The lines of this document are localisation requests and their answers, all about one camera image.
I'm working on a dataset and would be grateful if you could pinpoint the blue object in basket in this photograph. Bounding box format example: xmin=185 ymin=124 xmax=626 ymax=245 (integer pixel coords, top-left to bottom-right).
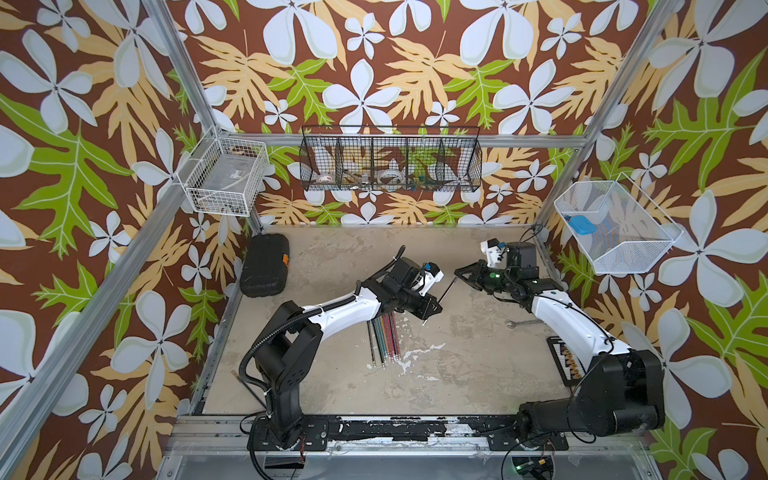
xmin=566 ymin=215 xmax=598 ymax=236

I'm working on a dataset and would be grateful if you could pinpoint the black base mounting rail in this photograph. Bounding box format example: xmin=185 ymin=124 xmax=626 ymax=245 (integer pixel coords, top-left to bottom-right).
xmin=240 ymin=413 xmax=568 ymax=453

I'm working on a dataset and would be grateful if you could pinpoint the black wire basket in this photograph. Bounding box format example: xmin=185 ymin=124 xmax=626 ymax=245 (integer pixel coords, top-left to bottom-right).
xmin=298 ymin=125 xmax=483 ymax=192

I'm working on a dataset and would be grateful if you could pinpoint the white mesh corner basket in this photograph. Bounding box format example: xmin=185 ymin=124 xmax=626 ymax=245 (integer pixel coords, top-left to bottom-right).
xmin=554 ymin=174 xmax=684 ymax=275

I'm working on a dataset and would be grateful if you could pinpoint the black plastic tool case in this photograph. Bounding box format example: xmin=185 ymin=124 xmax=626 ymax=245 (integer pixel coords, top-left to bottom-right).
xmin=240 ymin=233 xmax=290 ymax=298

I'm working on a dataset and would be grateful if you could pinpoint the white wire basket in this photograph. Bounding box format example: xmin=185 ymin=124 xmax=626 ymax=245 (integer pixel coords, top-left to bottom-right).
xmin=178 ymin=136 xmax=270 ymax=217

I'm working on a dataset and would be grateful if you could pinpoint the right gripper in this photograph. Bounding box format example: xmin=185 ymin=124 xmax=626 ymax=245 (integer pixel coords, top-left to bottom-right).
xmin=456 ymin=260 xmax=519 ymax=295

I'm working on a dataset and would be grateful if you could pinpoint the bundle of coloured pencils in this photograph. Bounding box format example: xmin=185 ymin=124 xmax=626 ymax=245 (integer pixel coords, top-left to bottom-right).
xmin=366 ymin=313 xmax=402 ymax=367

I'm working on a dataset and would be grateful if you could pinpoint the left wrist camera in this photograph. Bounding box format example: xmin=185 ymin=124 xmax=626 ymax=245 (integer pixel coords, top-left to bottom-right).
xmin=416 ymin=262 xmax=444 ymax=296

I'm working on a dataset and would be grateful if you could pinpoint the silver open-end wrench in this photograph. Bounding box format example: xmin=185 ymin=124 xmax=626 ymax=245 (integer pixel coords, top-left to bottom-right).
xmin=505 ymin=319 xmax=543 ymax=329

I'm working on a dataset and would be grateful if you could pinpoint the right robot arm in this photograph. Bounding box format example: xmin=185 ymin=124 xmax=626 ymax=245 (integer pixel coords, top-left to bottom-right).
xmin=454 ymin=239 xmax=666 ymax=441

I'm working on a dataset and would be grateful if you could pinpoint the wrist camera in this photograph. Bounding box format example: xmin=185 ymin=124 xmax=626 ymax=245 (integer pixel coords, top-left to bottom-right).
xmin=416 ymin=262 xmax=444 ymax=296
xmin=480 ymin=238 xmax=506 ymax=268

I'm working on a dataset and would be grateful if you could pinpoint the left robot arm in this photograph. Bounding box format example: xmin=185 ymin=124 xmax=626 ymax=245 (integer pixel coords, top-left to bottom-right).
xmin=238 ymin=256 xmax=444 ymax=449

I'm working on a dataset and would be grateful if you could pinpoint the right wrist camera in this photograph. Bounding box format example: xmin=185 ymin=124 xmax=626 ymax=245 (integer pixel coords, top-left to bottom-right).
xmin=480 ymin=238 xmax=506 ymax=268

